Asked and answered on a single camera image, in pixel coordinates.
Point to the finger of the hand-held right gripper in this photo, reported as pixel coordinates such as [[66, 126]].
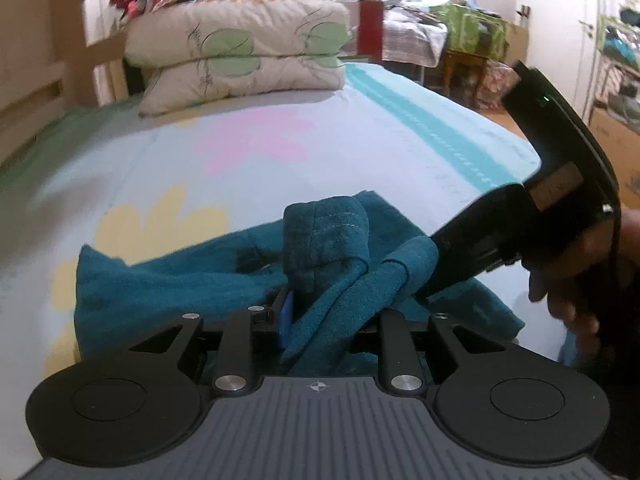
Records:
[[460, 255]]

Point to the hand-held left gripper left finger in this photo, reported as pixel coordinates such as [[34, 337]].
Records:
[[286, 315]]

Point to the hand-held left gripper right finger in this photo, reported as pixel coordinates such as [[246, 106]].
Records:
[[392, 330]]

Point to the teal pants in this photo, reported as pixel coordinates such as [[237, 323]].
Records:
[[320, 240]]

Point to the person's right hand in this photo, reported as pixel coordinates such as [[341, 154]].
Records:
[[565, 295]]

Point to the clothes rack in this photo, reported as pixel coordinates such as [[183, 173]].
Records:
[[620, 45]]

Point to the wooden stool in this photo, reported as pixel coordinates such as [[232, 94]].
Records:
[[452, 67]]

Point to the green patterned bag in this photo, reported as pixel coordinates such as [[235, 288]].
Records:
[[465, 25]]

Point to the grey plaid blanket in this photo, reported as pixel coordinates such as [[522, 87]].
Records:
[[405, 30]]

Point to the floral pillow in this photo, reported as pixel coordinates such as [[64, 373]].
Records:
[[250, 25], [260, 80]]

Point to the red upright box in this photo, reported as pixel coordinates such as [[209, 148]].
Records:
[[371, 30]]

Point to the wooden bed headboard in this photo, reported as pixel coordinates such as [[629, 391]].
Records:
[[65, 75]]

